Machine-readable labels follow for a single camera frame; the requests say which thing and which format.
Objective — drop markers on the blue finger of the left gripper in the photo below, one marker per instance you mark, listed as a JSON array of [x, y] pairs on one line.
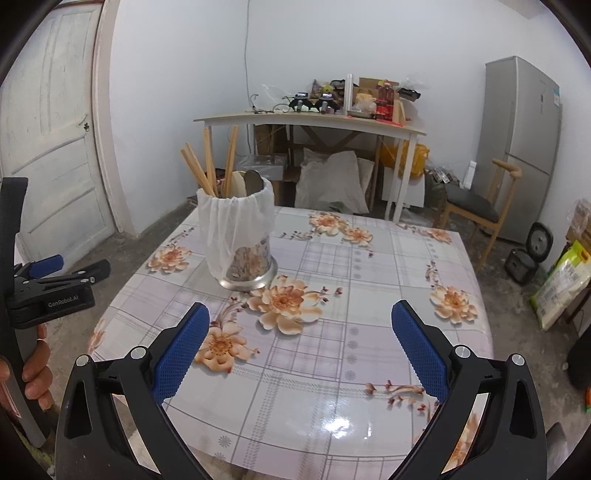
[[42, 268], [93, 273]]

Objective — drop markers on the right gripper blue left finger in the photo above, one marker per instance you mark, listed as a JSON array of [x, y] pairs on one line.
[[173, 350]]

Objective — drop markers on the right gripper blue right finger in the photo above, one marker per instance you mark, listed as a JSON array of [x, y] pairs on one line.
[[426, 348]]

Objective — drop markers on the lone wooden chopstick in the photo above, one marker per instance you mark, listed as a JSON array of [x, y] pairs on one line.
[[206, 183]]

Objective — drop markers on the cream plastic rice paddle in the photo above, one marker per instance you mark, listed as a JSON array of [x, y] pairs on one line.
[[237, 184]]

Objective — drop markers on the metal spoon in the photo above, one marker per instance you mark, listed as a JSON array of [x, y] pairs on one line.
[[253, 182]]

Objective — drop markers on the person's left hand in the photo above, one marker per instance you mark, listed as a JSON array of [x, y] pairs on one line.
[[36, 374]]

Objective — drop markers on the floral plastic tablecloth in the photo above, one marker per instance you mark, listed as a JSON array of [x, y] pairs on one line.
[[304, 379]]

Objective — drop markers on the white panel door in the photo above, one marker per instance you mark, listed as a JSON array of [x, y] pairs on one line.
[[56, 131]]

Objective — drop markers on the black rice cooker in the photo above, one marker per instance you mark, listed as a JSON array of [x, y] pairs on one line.
[[522, 263]]

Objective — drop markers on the metal utensil holder with bag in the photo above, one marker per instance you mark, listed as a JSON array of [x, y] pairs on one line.
[[235, 233]]

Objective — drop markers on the wooden chair black seat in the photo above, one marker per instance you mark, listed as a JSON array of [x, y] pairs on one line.
[[478, 209]]

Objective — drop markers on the yellow white rice bag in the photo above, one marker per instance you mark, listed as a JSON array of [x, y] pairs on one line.
[[569, 277]]

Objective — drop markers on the grey white sack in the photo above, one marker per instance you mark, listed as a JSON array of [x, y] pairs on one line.
[[337, 182]]

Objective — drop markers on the cardboard box under desk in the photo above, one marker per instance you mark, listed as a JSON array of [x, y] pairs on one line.
[[271, 139]]

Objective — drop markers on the wooden top white desk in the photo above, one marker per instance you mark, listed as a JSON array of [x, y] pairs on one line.
[[357, 125]]

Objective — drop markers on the red oil bottle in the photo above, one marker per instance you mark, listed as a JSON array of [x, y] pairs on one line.
[[385, 100]]

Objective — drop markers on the silver refrigerator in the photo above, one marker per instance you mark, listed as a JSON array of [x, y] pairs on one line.
[[520, 125]]

